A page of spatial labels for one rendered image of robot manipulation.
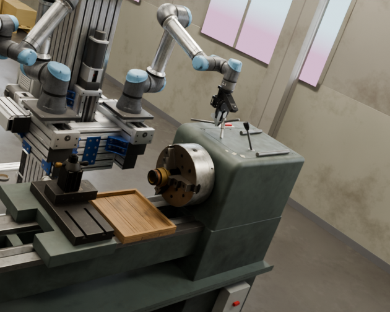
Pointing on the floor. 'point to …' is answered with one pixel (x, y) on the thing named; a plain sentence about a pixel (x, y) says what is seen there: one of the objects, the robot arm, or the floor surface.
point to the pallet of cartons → (25, 16)
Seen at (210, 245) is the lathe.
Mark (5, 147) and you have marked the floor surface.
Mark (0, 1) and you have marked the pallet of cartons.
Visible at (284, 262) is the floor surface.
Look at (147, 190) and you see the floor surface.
